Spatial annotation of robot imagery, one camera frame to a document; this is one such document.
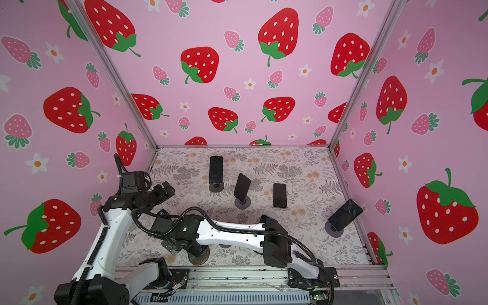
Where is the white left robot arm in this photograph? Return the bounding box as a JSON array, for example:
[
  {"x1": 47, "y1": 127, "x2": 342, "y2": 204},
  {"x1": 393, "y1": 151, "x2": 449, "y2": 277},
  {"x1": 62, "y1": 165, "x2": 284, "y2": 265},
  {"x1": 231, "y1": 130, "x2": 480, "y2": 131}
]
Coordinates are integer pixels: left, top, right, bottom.
[{"x1": 54, "y1": 182, "x2": 175, "y2": 304}]

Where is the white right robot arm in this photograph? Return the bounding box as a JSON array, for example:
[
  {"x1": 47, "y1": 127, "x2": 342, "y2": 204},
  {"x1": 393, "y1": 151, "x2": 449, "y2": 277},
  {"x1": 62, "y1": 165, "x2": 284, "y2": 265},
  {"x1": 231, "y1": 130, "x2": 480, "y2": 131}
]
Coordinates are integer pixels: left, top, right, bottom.
[{"x1": 149, "y1": 214, "x2": 327, "y2": 287}]

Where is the wooden base grey stand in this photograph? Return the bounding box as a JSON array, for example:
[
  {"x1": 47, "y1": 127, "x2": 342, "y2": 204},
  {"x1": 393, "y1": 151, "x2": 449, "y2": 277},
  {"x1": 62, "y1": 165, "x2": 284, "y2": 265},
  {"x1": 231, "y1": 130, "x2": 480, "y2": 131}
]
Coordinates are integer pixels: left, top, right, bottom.
[{"x1": 188, "y1": 247, "x2": 210, "y2": 266}]

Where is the back black round stand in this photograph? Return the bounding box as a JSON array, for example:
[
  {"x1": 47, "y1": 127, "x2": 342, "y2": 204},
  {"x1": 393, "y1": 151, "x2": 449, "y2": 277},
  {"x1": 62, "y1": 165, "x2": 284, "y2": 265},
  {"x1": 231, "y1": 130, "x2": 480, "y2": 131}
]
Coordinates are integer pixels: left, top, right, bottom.
[{"x1": 209, "y1": 182, "x2": 224, "y2": 193}]

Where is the middle grey round stand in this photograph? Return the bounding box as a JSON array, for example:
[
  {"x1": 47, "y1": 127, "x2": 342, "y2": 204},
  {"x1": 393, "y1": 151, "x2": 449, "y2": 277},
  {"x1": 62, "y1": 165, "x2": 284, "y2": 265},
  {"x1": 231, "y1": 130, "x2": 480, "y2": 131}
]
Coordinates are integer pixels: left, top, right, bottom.
[{"x1": 235, "y1": 196, "x2": 252, "y2": 210}]

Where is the far right grey stand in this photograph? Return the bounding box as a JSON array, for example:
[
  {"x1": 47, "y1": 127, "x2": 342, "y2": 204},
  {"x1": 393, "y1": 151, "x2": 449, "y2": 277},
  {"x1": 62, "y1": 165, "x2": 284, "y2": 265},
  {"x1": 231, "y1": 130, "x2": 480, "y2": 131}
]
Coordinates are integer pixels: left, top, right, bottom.
[{"x1": 324, "y1": 222, "x2": 344, "y2": 238}]

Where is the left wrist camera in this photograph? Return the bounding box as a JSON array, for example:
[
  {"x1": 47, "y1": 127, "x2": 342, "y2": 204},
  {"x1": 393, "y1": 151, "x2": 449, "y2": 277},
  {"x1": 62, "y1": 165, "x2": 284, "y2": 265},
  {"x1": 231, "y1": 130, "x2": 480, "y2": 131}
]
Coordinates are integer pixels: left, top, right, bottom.
[{"x1": 118, "y1": 172, "x2": 152, "y2": 194}]

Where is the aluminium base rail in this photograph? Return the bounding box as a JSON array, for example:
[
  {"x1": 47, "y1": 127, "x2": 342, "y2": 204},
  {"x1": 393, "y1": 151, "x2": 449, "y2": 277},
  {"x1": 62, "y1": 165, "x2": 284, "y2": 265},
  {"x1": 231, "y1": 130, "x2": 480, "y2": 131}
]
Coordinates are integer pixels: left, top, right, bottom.
[{"x1": 133, "y1": 265, "x2": 402, "y2": 304}]

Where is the right black corrugated cable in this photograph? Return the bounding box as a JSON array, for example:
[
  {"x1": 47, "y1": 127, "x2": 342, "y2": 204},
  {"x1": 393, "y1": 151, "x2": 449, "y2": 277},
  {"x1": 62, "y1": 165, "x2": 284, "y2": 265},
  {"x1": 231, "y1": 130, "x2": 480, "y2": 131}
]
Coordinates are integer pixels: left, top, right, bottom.
[{"x1": 131, "y1": 206, "x2": 336, "y2": 305}]

